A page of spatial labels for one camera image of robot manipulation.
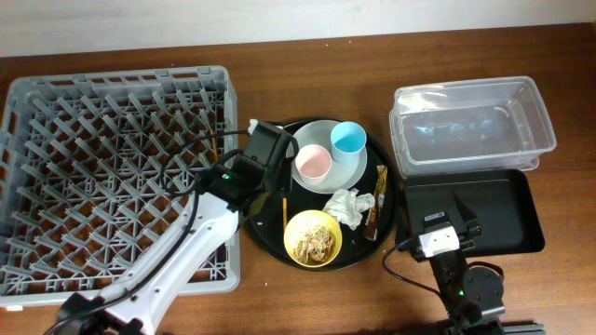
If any pink plastic cup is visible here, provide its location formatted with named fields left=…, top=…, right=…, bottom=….
left=294, top=144, right=332, bottom=185

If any grey round plate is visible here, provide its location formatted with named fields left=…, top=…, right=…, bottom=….
left=284, top=119, right=368, bottom=194

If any blue plastic cup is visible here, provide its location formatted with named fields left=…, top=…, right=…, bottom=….
left=330, top=121, right=367, bottom=164

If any white napkin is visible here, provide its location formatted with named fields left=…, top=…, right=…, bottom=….
left=322, top=188, right=375, bottom=231

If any yellow bowl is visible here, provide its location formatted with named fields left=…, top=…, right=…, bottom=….
left=284, top=210, right=343, bottom=268

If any brown gold snack wrapper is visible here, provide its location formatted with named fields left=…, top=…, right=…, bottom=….
left=362, top=165, right=388, bottom=241

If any food scraps and rice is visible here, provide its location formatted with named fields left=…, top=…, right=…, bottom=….
left=293, top=225, right=335, bottom=264

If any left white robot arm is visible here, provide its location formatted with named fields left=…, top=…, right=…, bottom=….
left=48, top=120, right=298, bottom=334

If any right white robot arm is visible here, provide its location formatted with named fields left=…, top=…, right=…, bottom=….
left=413, top=195, right=546, bottom=335

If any grey plastic dishwasher rack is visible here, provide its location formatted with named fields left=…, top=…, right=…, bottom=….
left=1, top=66, right=238, bottom=308

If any black rectangular tray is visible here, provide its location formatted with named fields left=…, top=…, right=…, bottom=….
left=396, top=169, right=545, bottom=258

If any round black tray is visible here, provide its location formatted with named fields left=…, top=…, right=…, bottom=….
left=244, top=137, right=400, bottom=272

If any clear plastic bin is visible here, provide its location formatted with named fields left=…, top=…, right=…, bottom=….
left=389, top=76, right=557, bottom=178

